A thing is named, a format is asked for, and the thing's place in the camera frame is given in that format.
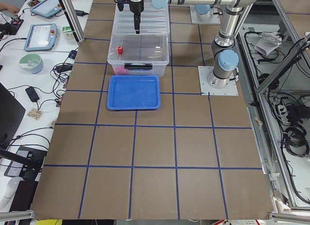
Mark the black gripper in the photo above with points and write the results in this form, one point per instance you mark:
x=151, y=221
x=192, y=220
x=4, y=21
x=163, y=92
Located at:
x=136, y=6

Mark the clear plastic box lid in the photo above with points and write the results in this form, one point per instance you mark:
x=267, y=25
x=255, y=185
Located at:
x=152, y=21

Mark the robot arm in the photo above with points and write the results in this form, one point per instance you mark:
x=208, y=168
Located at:
x=233, y=17

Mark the clear plastic storage box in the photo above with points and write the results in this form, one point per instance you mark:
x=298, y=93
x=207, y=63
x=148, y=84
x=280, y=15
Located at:
x=143, y=54

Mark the green white carton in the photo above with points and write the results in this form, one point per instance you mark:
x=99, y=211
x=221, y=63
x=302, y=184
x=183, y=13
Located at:
x=67, y=32

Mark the blue plastic tray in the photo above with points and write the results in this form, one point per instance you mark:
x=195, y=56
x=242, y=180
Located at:
x=133, y=92

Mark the teach pendant far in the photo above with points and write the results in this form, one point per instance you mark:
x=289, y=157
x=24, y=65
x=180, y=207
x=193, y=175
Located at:
x=47, y=8

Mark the teach pendant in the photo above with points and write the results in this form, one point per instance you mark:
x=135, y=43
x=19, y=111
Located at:
x=41, y=37
x=47, y=8

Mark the teach pendant near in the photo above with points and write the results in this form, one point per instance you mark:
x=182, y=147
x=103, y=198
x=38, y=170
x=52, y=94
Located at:
x=41, y=37

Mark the green white bowl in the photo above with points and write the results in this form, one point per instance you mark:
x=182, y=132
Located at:
x=31, y=63

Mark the black power adapter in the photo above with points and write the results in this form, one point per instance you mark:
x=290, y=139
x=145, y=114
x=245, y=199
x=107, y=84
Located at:
x=32, y=94

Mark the black monitor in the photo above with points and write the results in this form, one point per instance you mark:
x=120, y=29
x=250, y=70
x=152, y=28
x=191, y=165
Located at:
x=11, y=115

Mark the aluminium frame post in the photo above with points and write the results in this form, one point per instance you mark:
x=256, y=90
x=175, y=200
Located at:
x=72, y=19

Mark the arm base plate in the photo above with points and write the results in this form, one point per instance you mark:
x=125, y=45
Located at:
x=204, y=14
x=212, y=86

